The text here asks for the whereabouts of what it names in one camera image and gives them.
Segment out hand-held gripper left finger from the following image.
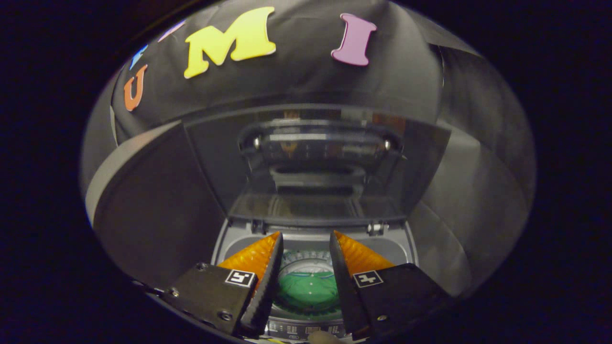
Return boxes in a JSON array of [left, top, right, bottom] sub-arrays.
[[163, 232, 284, 337]]

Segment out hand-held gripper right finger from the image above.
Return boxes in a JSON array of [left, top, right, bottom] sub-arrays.
[[329, 230, 452, 341]]

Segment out green shirt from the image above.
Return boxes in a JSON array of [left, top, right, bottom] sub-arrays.
[[275, 271, 342, 316]]

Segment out dark washing machine lid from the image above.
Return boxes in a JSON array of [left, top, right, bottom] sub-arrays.
[[184, 107, 452, 227]]

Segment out beige cabinet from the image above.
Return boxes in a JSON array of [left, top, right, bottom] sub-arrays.
[[85, 119, 228, 290]]

